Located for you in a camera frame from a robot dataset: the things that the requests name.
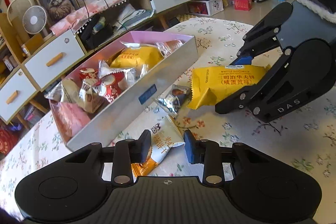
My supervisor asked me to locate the white orange biscuit packet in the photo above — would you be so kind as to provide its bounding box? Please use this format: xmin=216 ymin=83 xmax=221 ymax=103
xmin=131 ymin=116 xmax=185 ymax=177

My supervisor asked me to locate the large yellow pastry packet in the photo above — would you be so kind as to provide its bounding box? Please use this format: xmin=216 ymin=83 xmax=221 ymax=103
xmin=187 ymin=65 xmax=269 ymax=110

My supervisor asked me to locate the silver truffle chocolate packet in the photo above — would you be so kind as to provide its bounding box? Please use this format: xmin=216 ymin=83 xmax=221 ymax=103
xmin=155 ymin=84 xmax=191 ymax=118

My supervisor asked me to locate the white decorated small box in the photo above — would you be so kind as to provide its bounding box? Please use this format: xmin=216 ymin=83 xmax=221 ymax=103
xmin=187 ymin=0 xmax=224 ymax=16

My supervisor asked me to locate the floral tablecloth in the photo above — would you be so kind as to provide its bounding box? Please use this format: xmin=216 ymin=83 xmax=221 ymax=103
xmin=1 ymin=18 xmax=335 ymax=223

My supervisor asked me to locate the pink snack packet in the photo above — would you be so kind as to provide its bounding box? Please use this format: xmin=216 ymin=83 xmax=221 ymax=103
xmin=50 ymin=101 xmax=91 ymax=143

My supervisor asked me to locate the pink and white snack box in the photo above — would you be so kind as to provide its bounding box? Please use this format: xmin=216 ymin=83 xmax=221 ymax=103
xmin=49 ymin=31 xmax=200 ymax=152

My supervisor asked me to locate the red white candy packet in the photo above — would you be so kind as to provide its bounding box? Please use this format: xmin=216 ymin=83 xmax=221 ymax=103
xmin=92 ymin=72 xmax=128 ymax=103

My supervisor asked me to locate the yellow egg tray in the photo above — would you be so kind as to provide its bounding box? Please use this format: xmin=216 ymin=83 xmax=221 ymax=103
xmin=176 ymin=14 xmax=196 ymax=23

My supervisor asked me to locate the clear wrapped brown cake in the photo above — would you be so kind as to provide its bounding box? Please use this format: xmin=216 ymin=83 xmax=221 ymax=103
xmin=155 ymin=40 xmax=183 ymax=57

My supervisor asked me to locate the yellow pastry packet in box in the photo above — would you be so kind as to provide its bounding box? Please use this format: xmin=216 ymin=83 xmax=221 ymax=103
xmin=110 ymin=46 xmax=164 ymax=69

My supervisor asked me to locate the white middle drawer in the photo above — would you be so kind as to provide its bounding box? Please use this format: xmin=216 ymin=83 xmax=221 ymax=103
xmin=25 ymin=30 xmax=85 ymax=89

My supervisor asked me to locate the red round gift bag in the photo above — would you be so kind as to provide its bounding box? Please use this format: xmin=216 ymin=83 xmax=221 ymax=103
xmin=0 ymin=125 xmax=19 ymax=156

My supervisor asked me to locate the black bag on shelf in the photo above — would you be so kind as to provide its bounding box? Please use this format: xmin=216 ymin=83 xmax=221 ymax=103
xmin=77 ymin=14 xmax=113 ymax=51

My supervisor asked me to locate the white left drawer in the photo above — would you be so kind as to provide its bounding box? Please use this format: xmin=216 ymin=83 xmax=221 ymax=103
xmin=0 ymin=69 xmax=37 ymax=124

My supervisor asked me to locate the pink floral cabinet cloth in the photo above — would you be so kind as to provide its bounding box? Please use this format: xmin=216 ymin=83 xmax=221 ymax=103
xmin=50 ymin=0 xmax=128 ymax=36

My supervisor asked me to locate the white desk fan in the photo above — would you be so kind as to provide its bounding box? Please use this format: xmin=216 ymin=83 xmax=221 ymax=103
xmin=22 ymin=5 xmax=52 ymax=37

